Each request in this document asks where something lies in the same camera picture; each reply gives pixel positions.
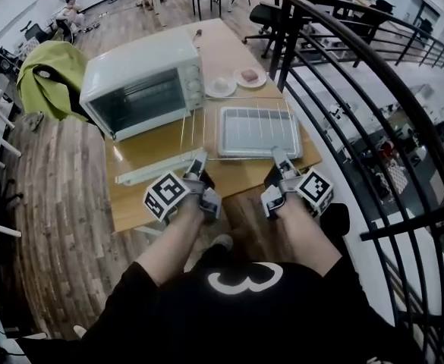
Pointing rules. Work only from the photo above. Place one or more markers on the person's right forearm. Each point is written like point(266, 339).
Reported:
point(309, 237)

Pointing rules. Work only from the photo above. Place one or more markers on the white toaster oven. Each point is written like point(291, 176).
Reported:
point(138, 63)

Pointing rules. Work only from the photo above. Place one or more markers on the green cloth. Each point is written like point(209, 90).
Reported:
point(54, 55)

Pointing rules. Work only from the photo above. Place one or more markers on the person's left forearm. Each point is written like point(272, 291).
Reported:
point(168, 245)

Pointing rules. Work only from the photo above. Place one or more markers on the person's white shoe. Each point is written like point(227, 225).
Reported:
point(80, 331)
point(221, 242)

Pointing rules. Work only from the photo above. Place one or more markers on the silver baking tray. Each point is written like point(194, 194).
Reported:
point(254, 137)

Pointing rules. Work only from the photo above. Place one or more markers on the person's black shirt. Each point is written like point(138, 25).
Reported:
point(221, 324)

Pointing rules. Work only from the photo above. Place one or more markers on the black metal railing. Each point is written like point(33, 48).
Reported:
point(396, 228)

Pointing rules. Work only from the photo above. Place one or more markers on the white oven glass door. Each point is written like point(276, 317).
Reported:
point(149, 171)

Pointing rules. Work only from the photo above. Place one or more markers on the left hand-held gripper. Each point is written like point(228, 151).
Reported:
point(166, 195)

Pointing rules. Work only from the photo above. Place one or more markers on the white steamed bun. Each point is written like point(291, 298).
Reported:
point(221, 83)

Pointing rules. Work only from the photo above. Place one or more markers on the white table leg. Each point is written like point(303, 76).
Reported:
point(149, 230)

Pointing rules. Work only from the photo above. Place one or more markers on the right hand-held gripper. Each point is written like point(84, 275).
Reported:
point(314, 192)

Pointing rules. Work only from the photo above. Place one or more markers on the white plate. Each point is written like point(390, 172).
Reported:
point(225, 92)
point(259, 82)

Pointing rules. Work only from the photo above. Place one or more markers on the pink food piece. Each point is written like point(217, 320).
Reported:
point(249, 75)

